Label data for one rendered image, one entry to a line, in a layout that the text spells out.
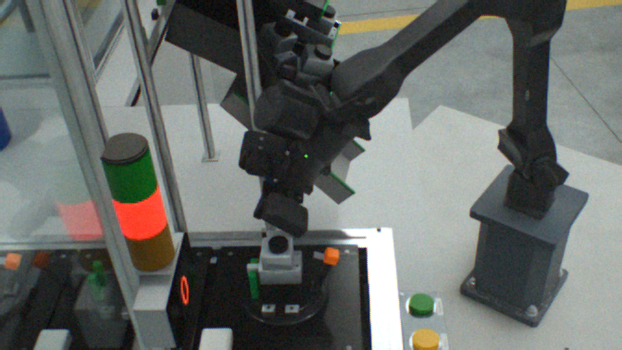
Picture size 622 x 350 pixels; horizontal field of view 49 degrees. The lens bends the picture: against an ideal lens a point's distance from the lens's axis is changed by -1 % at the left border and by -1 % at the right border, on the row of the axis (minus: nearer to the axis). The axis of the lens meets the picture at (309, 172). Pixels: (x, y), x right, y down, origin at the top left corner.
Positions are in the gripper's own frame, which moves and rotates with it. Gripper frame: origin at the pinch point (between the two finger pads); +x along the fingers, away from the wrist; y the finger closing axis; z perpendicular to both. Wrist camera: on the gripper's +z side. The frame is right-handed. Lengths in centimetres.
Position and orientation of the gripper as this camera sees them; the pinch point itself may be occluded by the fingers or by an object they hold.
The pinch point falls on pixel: (268, 202)
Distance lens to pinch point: 97.9
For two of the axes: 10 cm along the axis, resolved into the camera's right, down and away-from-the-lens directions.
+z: -8.2, -4.6, -3.4
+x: -5.7, 6.3, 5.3
